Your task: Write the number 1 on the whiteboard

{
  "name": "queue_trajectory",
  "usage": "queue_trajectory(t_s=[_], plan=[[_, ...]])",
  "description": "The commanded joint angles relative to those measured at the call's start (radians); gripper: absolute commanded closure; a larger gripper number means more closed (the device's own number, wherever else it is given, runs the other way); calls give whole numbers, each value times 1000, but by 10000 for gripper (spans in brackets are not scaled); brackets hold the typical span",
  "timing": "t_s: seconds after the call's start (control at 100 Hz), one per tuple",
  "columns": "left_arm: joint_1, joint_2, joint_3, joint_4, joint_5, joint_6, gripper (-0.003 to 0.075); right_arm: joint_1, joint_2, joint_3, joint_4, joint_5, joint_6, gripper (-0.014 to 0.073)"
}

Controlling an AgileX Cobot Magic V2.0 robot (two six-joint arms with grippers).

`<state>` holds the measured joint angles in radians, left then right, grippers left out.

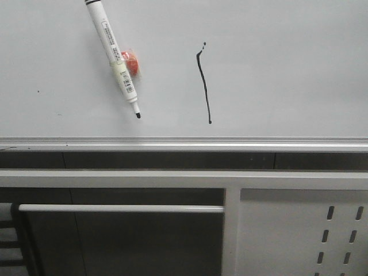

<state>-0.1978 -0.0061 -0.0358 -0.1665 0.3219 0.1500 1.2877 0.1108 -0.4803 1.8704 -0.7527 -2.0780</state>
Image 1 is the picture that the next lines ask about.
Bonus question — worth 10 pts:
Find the large white whiteboard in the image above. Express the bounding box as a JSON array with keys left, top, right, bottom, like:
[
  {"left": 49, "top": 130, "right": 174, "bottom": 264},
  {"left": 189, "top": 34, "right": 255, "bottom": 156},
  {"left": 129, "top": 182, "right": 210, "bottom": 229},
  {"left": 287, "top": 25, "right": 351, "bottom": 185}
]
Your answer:
[{"left": 1, "top": 1, "right": 367, "bottom": 153}]

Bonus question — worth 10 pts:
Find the white perforated metal panel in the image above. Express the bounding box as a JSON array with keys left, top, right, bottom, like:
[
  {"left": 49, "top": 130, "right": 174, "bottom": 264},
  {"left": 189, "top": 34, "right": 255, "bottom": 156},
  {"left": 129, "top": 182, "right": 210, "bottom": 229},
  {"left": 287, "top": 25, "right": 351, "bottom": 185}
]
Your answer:
[{"left": 236, "top": 189, "right": 367, "bottom": 275}]

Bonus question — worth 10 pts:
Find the black slatted chair back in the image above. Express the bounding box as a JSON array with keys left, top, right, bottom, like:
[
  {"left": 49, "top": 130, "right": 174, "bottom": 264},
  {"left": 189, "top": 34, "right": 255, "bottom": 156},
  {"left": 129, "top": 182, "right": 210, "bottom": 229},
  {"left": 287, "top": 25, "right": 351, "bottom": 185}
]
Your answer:
[{"left": 1, "top": 202, "right": 39, "bottom": 275}]

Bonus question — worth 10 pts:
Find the white whiteboard marker pen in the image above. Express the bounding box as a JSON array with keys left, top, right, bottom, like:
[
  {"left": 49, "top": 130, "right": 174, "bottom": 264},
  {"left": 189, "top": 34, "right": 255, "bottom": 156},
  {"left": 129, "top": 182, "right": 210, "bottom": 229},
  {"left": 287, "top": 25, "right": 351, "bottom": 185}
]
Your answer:
[{"left": 84, "top": 1, "right": 141, "bottom": 119}]

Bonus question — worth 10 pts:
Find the white metal stand frame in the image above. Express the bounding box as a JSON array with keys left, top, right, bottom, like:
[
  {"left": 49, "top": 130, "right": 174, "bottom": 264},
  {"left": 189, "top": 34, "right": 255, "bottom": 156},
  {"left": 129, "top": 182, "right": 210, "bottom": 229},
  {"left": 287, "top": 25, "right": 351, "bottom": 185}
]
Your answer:
[{"left": 1, "top": 170, "right": 367, "bottom": 275}]

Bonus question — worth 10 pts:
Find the white horizontal rod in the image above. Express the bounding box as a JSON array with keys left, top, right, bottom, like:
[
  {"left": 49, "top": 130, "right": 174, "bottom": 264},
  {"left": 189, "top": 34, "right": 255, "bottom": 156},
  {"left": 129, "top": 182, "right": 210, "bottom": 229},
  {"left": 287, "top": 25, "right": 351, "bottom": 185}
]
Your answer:
[{"left": 18, "top": 204, "right": 224, "bottom": 213}]

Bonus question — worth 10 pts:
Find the red round magnet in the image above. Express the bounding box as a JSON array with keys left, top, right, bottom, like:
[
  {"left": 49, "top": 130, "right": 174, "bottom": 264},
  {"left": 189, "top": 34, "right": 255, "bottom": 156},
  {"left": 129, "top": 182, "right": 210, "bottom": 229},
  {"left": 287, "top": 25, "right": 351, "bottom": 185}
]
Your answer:
[{"left": 121, "top": 49, "right": 140, "bottom": 77}]

